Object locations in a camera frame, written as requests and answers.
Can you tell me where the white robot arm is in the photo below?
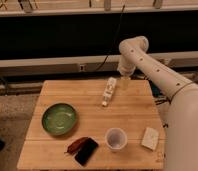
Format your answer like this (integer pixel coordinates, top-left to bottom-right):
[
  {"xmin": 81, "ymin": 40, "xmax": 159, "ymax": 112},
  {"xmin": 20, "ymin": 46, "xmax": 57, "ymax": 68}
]
[{"xmin": 117, "ymin": 36, "xmax": 198, "ymax": 171}]

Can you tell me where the black hanging cable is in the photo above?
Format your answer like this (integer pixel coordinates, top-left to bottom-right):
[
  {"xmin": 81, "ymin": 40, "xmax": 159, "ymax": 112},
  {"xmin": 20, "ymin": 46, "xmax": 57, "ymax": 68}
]
[{"xmin": 95, "ymin": 3, "xmax": 127, "ymax": 72}]

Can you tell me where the green ceramic bowl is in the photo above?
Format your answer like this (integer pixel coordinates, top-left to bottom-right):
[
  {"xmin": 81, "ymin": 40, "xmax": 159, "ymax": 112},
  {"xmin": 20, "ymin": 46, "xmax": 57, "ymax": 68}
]
[{"xmin": 41, "ymin": 103, "xmax": 78, "ymax": 136}]

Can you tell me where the wooden table board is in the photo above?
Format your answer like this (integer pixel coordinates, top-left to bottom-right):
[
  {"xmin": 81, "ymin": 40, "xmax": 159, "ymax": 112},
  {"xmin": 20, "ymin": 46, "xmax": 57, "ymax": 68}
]
[{"xmin": 17, "ymin": 80, "xmax": 165, "ymax": 171}]

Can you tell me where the clear plastic bottle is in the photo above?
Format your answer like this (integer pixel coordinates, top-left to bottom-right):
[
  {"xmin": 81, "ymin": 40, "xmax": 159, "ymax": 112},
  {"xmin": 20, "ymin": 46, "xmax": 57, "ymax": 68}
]
[{"xmin": 102, "ymin": 77, "xmax": 117, "ymax": 107}]

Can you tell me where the white plastic cup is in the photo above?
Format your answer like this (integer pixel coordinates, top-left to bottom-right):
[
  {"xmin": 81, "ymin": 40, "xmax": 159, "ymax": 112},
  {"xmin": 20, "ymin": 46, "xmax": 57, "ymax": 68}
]
[{"xmin": 105, "ymin": 128, "xmax": 128, "ymax": 152}]

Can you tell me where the white sponge block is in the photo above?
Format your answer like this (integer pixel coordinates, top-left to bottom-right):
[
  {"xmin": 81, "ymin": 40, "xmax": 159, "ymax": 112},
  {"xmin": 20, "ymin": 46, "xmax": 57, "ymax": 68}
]
[{"xmin": 141, "ymin": 127, "xmax": 159, "ymax": 150}]

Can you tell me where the black rectangular block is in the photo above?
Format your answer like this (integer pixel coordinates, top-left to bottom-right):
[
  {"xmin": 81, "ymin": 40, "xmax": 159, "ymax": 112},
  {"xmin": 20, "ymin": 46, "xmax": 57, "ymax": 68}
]
[{"xmin": 75, "ymin": 138, "xmax": 98, "ymax": 166}]

